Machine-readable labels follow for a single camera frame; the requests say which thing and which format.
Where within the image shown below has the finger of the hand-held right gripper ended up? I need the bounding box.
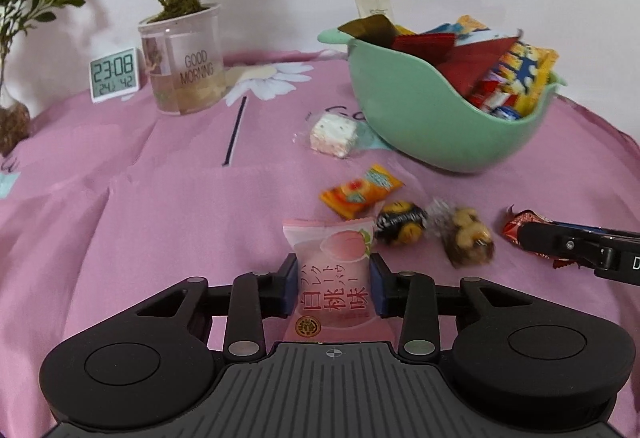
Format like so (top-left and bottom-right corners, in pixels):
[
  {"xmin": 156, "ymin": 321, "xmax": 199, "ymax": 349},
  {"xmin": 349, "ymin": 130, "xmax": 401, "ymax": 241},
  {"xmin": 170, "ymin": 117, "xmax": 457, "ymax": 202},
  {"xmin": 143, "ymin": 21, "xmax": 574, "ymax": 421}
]
[{"xmin": 520, "ymin": 220, "xmax": 619, "ymax": 269}]

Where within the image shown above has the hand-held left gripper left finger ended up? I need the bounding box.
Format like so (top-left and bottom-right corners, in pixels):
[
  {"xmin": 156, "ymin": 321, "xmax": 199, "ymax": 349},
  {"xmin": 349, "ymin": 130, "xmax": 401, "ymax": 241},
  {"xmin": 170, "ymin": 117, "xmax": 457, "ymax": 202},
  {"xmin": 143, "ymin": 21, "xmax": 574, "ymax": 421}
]
[{"xmin": 134, "ymin": 253, "xmax": 300, "ymax": 363}]

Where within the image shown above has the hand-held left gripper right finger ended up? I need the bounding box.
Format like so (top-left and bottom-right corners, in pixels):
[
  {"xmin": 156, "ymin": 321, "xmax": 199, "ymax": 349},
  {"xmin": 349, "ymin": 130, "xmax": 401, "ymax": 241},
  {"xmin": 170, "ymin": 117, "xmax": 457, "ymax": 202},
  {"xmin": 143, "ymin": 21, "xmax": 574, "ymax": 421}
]
[{"xmin": 368, "ymin": 253, "xmax": 533, "ymax": 363}]

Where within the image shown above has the pink peach snack packet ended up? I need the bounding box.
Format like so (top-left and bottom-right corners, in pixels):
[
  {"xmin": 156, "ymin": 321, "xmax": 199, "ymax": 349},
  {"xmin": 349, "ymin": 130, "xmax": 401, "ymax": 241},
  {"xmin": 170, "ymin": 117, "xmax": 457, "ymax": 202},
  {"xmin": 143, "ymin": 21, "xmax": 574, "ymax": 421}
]
[{"xmin": 282, "ymin": 217, "xmax": 386, "ymax": 344}]

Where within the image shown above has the red foil candy wrapper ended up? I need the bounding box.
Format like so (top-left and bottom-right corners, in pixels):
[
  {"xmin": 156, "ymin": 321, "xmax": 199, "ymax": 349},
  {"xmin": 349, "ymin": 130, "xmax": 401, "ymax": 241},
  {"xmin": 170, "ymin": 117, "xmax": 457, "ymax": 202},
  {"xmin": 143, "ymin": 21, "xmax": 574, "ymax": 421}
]
[{"xmin": 501, "ymin": 205, "xmax": 581, "ymax": 269}]

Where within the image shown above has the green plastic bowl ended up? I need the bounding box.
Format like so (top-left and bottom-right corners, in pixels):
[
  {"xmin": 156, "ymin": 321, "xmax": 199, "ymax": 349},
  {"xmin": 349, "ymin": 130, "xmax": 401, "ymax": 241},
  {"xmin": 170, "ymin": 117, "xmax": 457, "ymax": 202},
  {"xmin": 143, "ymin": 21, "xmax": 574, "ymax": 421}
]
[{"xmin": 318, "ymin": 26, "xmax": 569, "ymax": 175}]

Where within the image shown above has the yellow snack bag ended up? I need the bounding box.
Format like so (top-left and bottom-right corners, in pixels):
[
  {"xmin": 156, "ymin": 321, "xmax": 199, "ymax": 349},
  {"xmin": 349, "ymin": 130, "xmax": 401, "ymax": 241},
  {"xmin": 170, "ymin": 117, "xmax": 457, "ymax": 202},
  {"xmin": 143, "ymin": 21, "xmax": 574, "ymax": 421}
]
[{"xmin": 457, "ymin": 15, "xmax": 560, "ymax": 119}]

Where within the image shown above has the dark brown snack bar packet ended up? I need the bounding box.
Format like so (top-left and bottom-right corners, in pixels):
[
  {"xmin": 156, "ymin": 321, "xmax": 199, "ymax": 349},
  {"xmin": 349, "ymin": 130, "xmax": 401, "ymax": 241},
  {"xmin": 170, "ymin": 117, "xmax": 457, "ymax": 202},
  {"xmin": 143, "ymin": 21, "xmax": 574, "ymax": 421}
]
[{"xmin": 337, "ymin": 15, "xmax": 402, "ymax": 50}]

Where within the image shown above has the beige snack packet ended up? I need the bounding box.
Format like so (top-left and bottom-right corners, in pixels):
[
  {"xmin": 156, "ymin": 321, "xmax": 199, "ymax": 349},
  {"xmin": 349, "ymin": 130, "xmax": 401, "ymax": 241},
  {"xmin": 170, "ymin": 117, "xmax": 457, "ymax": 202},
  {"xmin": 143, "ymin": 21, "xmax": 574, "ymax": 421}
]
[{"xmin": 348, "ymin": 0, "xmax": 396, "ymax": 26}]

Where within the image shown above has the gold black chocolate ball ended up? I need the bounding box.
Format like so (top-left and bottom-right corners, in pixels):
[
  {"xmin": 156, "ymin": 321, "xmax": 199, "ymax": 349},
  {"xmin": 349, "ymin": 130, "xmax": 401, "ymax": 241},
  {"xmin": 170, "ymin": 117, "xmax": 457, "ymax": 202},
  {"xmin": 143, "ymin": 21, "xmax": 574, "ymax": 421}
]
[{"xmin": 375, "ymin": 200, "xmax": 429, "ymax": 247}]

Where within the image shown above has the clear wrapped nut candy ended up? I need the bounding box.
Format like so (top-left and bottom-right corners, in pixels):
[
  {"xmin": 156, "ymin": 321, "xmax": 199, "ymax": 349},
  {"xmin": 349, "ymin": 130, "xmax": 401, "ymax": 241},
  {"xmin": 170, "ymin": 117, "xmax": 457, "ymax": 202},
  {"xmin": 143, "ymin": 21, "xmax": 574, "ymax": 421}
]
[{"xmin": 427, "ymin": 200, "xmax": 496, "ymax": 268}]

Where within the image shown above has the orange candy packet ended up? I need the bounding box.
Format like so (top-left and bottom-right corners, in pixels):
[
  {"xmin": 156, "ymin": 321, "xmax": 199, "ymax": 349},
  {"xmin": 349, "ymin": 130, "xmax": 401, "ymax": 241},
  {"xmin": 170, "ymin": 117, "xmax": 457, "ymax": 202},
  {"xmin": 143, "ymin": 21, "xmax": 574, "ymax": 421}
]
[{"xmin": 320, "ymin": 164, "xmax": 405, "ymax": 221}]

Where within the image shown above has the white nougat candy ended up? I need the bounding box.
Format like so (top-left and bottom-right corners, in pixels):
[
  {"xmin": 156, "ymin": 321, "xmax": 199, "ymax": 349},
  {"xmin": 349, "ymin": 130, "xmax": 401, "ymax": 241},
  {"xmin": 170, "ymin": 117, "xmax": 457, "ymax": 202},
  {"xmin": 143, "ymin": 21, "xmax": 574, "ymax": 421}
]
[{"xmin": 309, "ymin": 113, "xmax": 362, "ymax": 160}]

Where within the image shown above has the pink floral tablecloth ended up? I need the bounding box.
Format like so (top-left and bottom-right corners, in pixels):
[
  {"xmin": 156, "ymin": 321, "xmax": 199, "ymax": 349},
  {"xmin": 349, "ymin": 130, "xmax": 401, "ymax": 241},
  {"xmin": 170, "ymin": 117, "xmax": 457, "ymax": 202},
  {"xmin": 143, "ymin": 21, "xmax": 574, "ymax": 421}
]
[{"xmin": 0, "ymin": 48, "xmax": 640, "ymax": 438}]

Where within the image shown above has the plant in clear printed cup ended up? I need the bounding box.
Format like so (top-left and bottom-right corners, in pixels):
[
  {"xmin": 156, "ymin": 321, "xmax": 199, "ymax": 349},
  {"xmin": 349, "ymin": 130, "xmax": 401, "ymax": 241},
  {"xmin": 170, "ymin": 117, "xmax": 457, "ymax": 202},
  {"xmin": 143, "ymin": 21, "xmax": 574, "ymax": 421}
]
[{"xmin": 117, "ymin": 0, "xmax": 261, "ymax": 117}]

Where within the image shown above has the white digital clock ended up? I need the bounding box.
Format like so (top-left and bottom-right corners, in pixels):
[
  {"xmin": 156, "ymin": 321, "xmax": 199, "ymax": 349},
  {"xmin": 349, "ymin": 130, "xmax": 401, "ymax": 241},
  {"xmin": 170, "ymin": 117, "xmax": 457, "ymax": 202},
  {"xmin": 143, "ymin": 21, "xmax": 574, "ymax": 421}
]
[{"xmin": 90, "ymin": 48, "xmax": 140, "ymax": 104}]

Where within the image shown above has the leafy plant in glass vase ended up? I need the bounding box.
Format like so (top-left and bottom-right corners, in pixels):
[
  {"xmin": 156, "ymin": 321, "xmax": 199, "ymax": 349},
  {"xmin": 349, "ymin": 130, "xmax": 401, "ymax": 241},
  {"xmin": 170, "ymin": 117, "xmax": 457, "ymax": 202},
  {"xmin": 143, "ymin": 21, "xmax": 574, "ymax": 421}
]
[{"xmin": 0, "ymin": 0, "xmax": 87, "ymax": 158}]

